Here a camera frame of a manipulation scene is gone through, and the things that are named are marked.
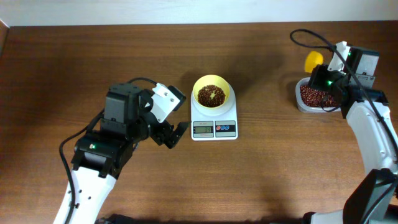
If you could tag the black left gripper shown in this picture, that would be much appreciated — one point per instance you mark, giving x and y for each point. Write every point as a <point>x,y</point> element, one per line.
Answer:
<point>159,135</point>

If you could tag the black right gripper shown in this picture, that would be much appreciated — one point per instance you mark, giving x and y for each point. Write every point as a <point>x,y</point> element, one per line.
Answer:
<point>317,73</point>

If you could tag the yellow measuring scoop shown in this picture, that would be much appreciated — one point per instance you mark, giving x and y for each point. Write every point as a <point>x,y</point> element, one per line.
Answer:
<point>313,59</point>

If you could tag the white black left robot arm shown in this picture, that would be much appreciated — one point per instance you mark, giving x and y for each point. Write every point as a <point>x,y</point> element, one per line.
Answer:
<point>130,115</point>

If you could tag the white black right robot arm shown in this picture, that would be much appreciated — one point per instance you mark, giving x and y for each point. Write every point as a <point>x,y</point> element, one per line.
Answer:
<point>348,79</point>

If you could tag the white digital kitchen scale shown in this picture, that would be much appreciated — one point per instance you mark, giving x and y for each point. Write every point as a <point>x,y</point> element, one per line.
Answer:
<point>214,124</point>

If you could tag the yellow plastic bowl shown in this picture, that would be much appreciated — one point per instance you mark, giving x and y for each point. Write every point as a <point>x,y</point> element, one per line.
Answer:
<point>211,92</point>

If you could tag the clear plastic bean container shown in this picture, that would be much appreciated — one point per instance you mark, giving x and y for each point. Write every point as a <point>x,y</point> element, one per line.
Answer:
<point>308,109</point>

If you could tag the red adzuki beans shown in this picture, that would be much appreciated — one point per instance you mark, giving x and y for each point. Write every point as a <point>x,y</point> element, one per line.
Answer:
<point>316,98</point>

